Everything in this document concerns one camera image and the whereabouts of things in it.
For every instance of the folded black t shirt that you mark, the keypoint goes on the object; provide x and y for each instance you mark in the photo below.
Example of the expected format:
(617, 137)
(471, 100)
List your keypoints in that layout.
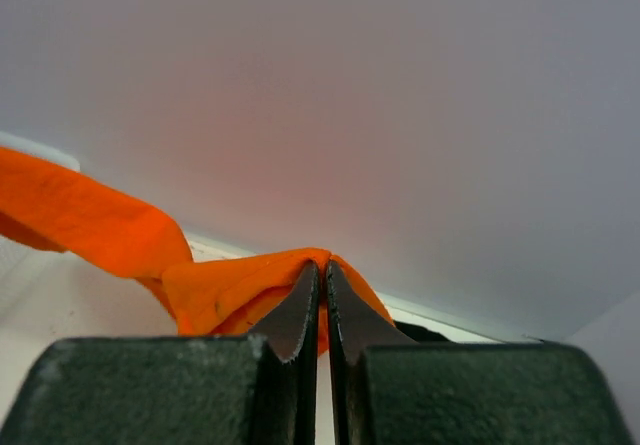
(419, 333)

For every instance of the white plastic mesh basket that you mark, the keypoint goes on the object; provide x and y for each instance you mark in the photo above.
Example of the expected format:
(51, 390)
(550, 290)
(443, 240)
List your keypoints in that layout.
(39, 150)

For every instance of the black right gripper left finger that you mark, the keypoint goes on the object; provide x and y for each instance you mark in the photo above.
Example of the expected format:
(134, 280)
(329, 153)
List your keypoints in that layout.
(284, 407)

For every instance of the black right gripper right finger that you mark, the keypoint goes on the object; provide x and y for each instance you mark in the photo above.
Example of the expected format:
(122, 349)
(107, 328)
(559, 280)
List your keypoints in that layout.
(353, 327)

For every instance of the orange t shirt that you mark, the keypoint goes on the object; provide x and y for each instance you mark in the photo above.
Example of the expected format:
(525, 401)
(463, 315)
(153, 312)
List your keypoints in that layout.
(51, 208)

